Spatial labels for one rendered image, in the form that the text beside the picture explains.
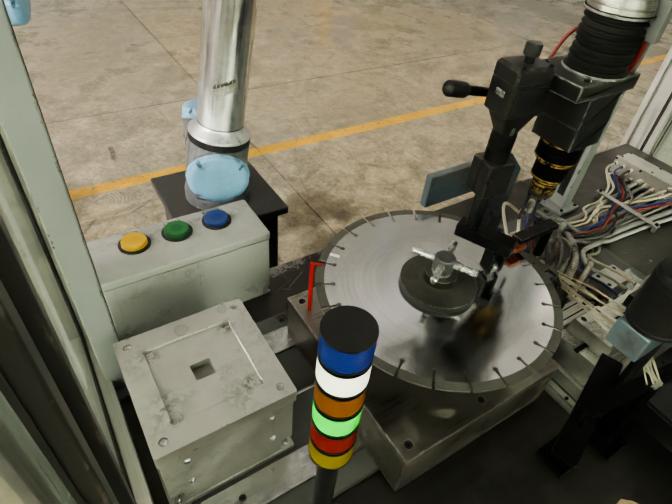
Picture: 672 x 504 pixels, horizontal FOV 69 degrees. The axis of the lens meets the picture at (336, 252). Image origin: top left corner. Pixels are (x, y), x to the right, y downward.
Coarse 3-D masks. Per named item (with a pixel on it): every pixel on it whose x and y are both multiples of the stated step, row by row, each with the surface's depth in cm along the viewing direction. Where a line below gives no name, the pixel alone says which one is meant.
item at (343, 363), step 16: (336, 320) 37; (352, 320) 37; (368, 320) 37; (320, 336) 37; (336, 336) 36; (352, 336) 36; (368, 336) 36; (320, 352) 37; (336, 352) 36; (352, 352) 35; (368, 352) 36; (336, 368) 37; (352, 368) 37
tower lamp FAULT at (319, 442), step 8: (312, 424) 45; (312, 432) 45; (312, 440) 46; (320, 440) 45; (328, 440) 44; (336, 440) 44; (344, 440) 44; (352, 440) 45; (320, 448) 46; (328, 448) 45; (336, 448) 45; (344, 448) 45
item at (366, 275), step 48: (384, 240) 77; (432, 240) 78; (336, 288) 69; (384, 288) 69; (480, 288) 71; (528, 288) 72; (384, 336) 63; (432, 336) 64; (480, 336) 64; (528, 336) 65
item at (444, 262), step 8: (416, 248) 69; (448, 248) 70; (424, 256) 69; (432, 256) 68; (440, 256) 67; (448, 256) 67; (432, 264) 69; (440, 264) 67; (448, 264) 66; (456, 264) 67; (432, 272) 69; (440, 272) 66; (448, 272) 68; (464, 272) 67; (472, 272) 66; (432, 280) 65
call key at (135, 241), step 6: (126, 234) 80; (132, 234) 80; (138, 234) 80; (126, 240) 79; (132, 240) 79; (138, 240) 79; (144, 240) 79; (126, 246) 78; (132, 246) 78; (138, 246) 78; (144, 246) 79
